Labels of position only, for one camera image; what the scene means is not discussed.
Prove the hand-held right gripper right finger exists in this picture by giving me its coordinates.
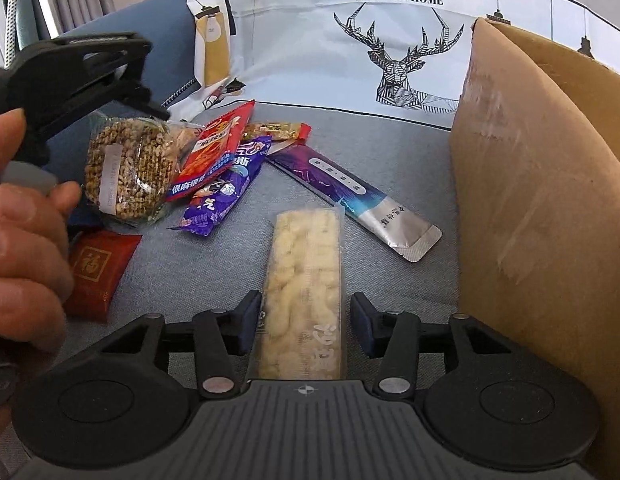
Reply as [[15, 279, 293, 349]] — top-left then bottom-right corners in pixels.
[[350, 291, 516, 397]]

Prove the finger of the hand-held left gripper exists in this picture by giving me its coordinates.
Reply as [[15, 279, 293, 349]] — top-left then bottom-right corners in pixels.
[[12, 31, 154, 85], [44, 76, 169, 137]]

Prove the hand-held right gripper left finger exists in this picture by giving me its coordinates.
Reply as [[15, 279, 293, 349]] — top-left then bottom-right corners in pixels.
[[97, 289, 264, 396]]

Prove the round peanut brittle packet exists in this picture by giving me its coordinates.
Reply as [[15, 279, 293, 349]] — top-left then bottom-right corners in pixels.
[[84, 116, 183, 223]]

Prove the pale puffed rice bar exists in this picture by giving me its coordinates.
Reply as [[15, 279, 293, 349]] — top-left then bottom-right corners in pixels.
[[257, 205, 348, 380]]

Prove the purple snack packet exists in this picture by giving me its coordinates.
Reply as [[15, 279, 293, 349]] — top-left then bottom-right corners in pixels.
[[182, 135, 273, 237]]

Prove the clear yellow-red biscuit packet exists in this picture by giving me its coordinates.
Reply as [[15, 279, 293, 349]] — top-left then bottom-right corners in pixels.
[[241, 121, 311, 153]]

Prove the cardboard box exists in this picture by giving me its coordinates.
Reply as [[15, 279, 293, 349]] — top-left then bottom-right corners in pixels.
[[449, 16, 620, 480]]

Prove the person's left hand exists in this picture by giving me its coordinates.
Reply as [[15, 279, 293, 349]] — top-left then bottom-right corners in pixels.
[[0, 109, 84, 353]]

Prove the blue fabric cushion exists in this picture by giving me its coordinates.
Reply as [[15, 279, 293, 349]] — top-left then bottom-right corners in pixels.
[[0, 0, 491, 480]]

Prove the clear tan snack packet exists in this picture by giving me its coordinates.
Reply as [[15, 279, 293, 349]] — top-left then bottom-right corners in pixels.
[[167, 122, 203, 158]]

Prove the red snack packet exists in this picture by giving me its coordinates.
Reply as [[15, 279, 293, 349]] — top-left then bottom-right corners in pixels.
[[165, 100, 255, 203]]

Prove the dark blue snack packet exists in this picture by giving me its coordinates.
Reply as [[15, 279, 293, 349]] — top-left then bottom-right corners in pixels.
[[72, 205, 103, 233]]

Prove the purple silver long sachet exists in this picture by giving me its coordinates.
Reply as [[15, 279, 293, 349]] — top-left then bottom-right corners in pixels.
[[266, 141, 443, 263]]

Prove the dark red square packet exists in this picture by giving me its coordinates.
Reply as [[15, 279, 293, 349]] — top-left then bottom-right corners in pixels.
[[64, 232, 143, 322]]

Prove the grey deer-print tablecloth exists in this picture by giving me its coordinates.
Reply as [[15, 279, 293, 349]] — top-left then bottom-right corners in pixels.
[[165, 0, 620, 133]]

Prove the white braided hose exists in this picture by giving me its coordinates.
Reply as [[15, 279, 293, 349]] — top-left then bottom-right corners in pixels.
[[4, 0, 24, 67]]

